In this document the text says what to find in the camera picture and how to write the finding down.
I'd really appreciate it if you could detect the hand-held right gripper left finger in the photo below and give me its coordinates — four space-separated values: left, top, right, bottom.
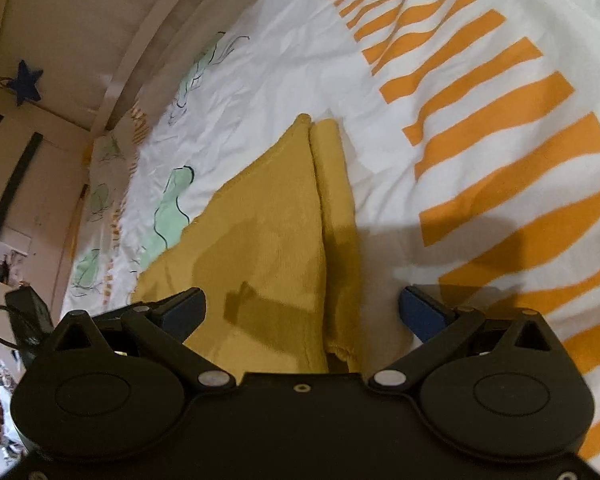
45 287 236 394

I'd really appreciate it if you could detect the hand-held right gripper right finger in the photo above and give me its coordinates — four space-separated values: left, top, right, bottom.
367 284 564 393

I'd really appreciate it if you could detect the mustard yellow garment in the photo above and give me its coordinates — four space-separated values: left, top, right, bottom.
132 112 364 376

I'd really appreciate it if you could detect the blue star decoration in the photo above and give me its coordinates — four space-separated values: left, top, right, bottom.
7 59 45 107

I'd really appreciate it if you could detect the white orange striped printed blanket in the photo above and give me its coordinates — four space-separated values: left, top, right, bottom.
60 0 600 462

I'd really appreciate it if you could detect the cream wardrobe with black handles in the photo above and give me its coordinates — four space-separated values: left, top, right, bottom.
0 112 90 286

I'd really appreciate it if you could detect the white bed frame rail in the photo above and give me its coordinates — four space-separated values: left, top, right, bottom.
91 0 303 136

